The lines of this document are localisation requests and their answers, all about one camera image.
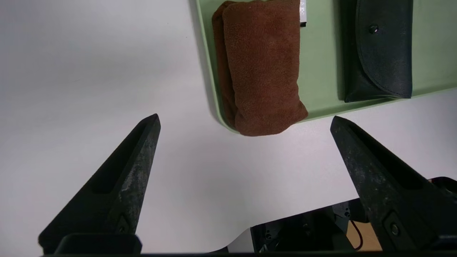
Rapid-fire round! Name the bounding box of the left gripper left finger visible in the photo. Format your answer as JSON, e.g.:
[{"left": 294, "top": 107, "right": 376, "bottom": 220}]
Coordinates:
[{"left": 37, "top": 114, "right": 162, "bottom": 255}]

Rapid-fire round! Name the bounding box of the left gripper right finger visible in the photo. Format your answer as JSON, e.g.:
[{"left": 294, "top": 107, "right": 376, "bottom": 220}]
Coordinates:
[{"left": 330, "top": 115, "right": 457, "bottom": 252}]

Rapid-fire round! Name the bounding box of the black glasses case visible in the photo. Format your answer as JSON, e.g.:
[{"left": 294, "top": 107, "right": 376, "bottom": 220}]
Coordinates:
[{"left": 343, "top": 0, "right": 414, "bottom": 103}]

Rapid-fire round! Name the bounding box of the brown towel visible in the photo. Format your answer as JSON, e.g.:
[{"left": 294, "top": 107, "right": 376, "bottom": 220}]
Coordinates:
[{"left": 211, "top": 0, "right": 309, "bottom": 137}]

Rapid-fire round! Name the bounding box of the black robot chassis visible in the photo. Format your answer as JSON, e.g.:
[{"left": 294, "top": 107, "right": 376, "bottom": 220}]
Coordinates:
[{"left": 250, "top": 177, "right": 457, "bottom": 255}]

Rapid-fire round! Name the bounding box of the light green plastic tray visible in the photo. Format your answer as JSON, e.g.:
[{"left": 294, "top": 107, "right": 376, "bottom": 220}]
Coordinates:
[{"left": 195, "top": 0, "right": 457, "bottom": 134}]

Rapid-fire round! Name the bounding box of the thin red cable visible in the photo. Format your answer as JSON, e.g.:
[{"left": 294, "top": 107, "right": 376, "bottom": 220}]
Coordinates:
[{"left": 350, "top": 220, "right": 364, "bottom": 250}]

